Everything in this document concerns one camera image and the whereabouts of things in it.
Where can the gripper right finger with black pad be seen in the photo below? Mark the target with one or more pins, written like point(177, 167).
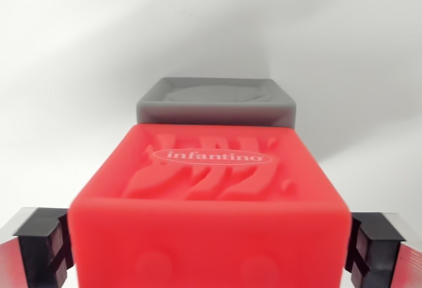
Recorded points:
point(379, 248)

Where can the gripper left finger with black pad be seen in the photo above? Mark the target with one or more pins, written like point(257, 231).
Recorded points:
point(36, 248)

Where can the grey soft cube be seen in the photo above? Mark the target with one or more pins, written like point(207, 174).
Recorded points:
point(216, 103)

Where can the red infantino soft cube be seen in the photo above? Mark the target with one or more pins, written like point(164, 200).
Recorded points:
point(211, 209)

